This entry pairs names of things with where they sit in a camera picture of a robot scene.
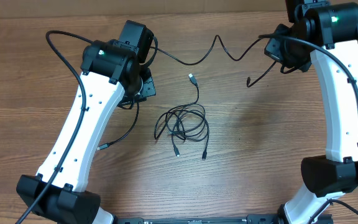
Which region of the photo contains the black USB cable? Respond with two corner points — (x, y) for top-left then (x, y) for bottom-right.
(153, 73), (211, 161)
(96, 34), (278, 152)

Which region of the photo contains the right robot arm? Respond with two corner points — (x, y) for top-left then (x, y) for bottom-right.
(265, 0), (358, 223)

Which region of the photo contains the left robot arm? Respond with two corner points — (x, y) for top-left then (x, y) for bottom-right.
(16, 21), (158, 223)

